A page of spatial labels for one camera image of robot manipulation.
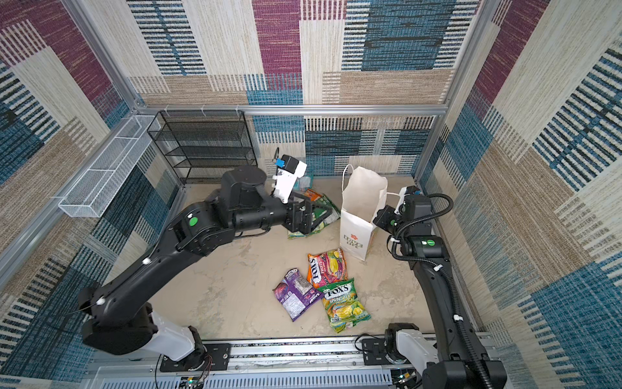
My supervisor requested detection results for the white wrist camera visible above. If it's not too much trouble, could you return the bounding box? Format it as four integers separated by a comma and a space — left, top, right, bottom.
395, 186, 421, 214
272, 148, 307, 204

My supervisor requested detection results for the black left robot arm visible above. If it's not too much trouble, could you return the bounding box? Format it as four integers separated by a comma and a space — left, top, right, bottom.
79, 165, 333, 371

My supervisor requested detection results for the black wire shelf rack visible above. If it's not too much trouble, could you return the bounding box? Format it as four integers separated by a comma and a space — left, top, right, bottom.
147, 110, 258, 185

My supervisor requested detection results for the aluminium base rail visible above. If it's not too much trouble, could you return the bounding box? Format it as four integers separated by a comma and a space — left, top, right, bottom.
80, 335, 421, 388

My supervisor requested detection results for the orange snack bag back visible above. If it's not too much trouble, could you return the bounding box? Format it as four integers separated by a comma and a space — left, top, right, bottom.
304, 188, 323, 201

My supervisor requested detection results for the purple snack bag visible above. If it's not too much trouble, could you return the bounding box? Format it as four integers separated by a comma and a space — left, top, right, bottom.
273, 268, 321, 322

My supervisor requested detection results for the pink Fox's candy bag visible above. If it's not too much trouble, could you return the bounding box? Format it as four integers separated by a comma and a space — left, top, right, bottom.
307, 249, 349, 289

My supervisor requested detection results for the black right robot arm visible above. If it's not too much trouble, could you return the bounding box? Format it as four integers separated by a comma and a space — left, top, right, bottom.
373, 186, 507, 388

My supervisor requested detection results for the white illustrated paper bag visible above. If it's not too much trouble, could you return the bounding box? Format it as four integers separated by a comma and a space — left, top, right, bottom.
340, 164, 394, 261

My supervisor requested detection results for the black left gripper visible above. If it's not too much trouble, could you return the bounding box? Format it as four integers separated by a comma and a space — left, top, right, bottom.
231, 190, 335, 238

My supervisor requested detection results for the green snack bag back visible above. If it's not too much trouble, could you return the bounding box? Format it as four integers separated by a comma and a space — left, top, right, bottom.
313, 194, 340, 233

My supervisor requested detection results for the green Fox's candy bag front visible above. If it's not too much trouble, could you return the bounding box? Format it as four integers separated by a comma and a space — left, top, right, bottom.
318, 279, 371, 333

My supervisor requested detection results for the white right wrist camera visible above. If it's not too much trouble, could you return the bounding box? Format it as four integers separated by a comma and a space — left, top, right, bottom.
395, 186, 421, 214

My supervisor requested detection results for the teal tissue pack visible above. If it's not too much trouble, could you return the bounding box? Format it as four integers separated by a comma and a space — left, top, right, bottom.
296, 175, 314, 191

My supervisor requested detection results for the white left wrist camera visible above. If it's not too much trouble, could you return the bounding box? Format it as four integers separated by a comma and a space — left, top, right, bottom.
272, 148, 307, 204

